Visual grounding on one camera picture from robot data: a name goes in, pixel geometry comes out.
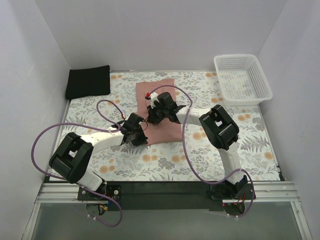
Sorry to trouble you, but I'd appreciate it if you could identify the aluminium frame rail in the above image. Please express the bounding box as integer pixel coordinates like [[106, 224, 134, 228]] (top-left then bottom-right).
[[23, 181, 312, 240]]

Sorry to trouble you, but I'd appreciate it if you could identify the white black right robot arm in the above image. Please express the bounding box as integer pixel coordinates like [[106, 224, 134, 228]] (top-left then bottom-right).
[[145, 92, 248, 199]]

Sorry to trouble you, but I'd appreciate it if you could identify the folded black t shirt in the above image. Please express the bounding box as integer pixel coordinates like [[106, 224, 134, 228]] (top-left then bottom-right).
[[65, 65, 111, 100]]

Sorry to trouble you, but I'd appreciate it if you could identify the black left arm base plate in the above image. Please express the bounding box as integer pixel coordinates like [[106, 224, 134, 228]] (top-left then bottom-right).
[[77, 184, 122, 201]]

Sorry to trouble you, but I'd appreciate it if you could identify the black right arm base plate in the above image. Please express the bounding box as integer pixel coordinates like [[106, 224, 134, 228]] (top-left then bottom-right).
[[206, 183, 256, 200]]

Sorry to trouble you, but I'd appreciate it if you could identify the white plastic basket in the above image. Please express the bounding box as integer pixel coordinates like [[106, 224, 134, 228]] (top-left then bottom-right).
[[213, 54, 273, 106]]

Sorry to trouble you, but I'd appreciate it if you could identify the pink t shirt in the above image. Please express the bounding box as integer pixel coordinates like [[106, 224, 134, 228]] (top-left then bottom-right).
[[136, 78, 182, 146]]

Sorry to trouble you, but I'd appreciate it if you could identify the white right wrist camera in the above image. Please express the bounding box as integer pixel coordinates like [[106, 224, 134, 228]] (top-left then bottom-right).
[[145, 92, 158, 105]]

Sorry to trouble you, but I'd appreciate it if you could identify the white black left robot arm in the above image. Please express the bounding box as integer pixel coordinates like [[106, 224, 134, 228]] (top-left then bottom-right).
[[49, 113, 148, 200]]

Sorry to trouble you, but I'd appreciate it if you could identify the floral patterned table mat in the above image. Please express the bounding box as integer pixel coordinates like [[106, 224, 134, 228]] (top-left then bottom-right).
[[60, 71, 280, 181]]

